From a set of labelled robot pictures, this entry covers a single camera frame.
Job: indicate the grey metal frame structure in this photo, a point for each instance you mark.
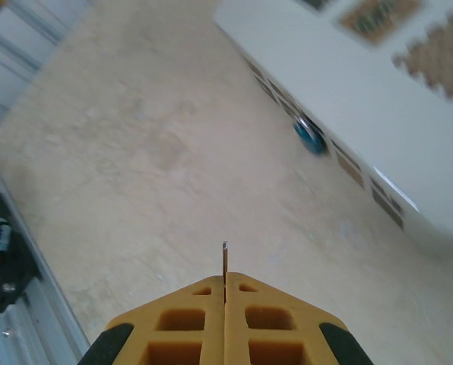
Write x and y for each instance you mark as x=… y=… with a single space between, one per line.
x=17 y=42

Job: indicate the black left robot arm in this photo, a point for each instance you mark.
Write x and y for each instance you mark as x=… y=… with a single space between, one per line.
x=6 y=258

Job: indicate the aluminium table edge rail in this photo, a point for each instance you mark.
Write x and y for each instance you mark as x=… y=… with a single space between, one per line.
x=29 y=334

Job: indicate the small silver key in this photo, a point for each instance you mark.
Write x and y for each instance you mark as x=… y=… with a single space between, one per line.
x=225 y=258

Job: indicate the blue padlock with silver shackle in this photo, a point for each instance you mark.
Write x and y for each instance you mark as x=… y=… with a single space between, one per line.
x=309 y=137

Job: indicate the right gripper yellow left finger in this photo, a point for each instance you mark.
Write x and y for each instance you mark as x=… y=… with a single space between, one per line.
x=181 y=342

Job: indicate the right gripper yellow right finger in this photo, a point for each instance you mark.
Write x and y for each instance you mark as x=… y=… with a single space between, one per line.
x=272 y=342

